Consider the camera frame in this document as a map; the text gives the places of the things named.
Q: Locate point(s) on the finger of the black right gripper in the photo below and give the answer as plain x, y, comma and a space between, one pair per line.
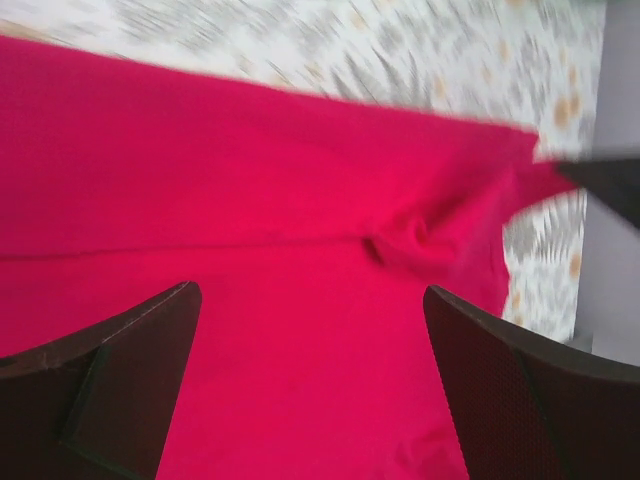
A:
613, 181

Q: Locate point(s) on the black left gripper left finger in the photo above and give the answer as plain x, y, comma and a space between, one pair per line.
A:
98, 403

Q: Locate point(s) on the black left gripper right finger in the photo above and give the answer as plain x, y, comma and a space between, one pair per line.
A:
527, 407

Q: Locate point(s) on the magenta t shirt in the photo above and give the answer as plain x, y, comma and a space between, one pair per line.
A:
313, 228

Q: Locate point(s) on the floral patterned table mat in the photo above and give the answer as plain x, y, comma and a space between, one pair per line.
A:
531, 62

